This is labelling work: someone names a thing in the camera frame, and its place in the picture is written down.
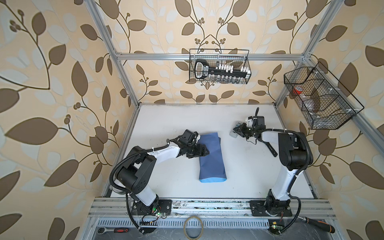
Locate light blue wrapping paper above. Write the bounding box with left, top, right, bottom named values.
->
left=198, top=132, right=227, bottom=183

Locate grey tape dispenser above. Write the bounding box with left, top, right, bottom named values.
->
left=230, top=122, right=242, bottom=138

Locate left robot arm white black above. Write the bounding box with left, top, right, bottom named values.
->
left=109, top=130, right=210, bottom=207

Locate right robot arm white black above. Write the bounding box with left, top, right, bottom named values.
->
left=232, top=116, right=313, bottom=211

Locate black adjustable wrench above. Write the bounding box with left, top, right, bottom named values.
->
left=264, top=142, right=278, bottom=157

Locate clear tape roll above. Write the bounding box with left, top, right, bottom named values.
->
left=183, top=216, right=204, bottom=240

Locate black socket set holder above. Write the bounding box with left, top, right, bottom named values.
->
left=192, top=60, right=251, bottom=82

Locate orange black screwdriver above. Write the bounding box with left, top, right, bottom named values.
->
left=298, top=216, right=336, bottom=234

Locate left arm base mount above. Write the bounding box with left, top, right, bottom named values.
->
left=132, top=199, right=172, bottom=218

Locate back black wire basket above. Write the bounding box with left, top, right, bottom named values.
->
left=189, top=48, right=252, bottom=85

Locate black wire basket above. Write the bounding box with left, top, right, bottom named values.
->
left=284, top=62, right=365, bottom=130
left=189, top=48, right=252, bottom=85

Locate right black wire basket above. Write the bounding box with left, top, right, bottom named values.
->
left=284, top=62, right=365, bottom=130

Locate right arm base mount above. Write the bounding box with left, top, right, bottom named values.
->
left=250, top=200, right=293, bottom=218

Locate aluminium mounting rail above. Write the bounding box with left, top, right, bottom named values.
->
left=88, top=198, right=337, bottom=220

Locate ratchet wrench red handle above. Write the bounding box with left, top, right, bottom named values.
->
left=97, top=227, right=129, bottom=235

